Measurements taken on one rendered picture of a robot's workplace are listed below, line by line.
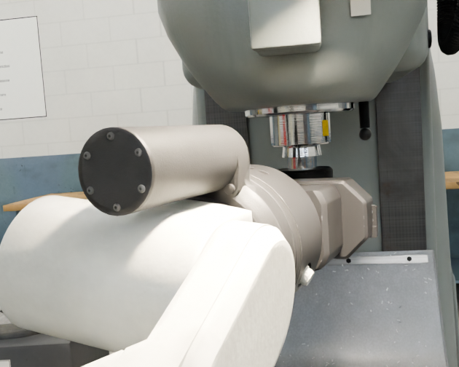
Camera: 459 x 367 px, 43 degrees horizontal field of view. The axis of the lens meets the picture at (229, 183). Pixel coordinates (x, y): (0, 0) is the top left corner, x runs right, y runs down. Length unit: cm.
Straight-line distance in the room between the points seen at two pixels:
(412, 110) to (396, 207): 14
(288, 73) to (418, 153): 48
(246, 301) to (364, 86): 23
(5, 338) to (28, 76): 483
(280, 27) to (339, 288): 55
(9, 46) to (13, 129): 70
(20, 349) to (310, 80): 31
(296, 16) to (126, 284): 18
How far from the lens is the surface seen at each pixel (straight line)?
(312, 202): 37
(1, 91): 542
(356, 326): 83
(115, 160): 23
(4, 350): 51
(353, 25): 38
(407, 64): 58
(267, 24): 34
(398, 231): 85
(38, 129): 525
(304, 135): 44
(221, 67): 39
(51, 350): 50
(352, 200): 40
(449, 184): 394
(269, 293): 23
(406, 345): 83
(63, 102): 515
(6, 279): 27
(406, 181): 84
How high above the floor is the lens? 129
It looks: 5 degrees down
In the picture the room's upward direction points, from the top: 4 degrees counter-clockwise
